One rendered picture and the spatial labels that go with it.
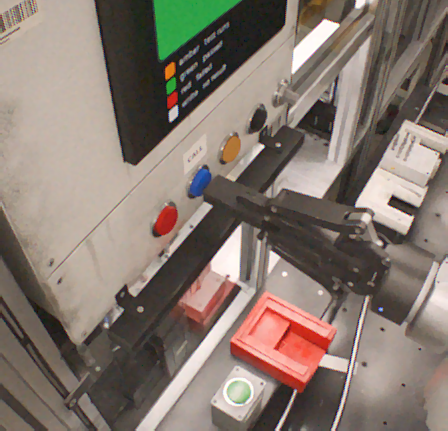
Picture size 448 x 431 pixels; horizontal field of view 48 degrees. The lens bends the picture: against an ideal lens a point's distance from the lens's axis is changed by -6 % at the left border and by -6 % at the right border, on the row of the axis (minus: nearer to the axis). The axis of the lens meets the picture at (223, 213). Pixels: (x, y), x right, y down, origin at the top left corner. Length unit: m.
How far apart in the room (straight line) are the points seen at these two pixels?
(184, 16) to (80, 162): 0.13
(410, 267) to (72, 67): 0.32
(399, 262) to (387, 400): 0.82
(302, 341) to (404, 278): 0.57
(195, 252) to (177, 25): 0.27
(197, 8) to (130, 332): 0.31
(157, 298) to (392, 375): 0.85
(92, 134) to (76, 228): 0.08
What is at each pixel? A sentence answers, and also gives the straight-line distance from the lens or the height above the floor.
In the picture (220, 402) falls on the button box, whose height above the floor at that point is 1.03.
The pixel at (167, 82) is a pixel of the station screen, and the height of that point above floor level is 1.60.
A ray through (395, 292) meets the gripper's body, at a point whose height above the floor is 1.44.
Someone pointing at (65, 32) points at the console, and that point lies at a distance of 0.34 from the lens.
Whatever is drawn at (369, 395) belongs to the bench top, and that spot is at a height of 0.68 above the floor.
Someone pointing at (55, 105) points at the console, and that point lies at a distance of 0.35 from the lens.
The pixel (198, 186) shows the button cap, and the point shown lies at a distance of 0.55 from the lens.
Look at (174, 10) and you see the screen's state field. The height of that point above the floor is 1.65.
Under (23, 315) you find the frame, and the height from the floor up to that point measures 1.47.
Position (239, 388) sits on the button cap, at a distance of 0.85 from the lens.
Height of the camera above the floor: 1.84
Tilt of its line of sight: 51 degrees down
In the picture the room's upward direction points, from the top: straight up
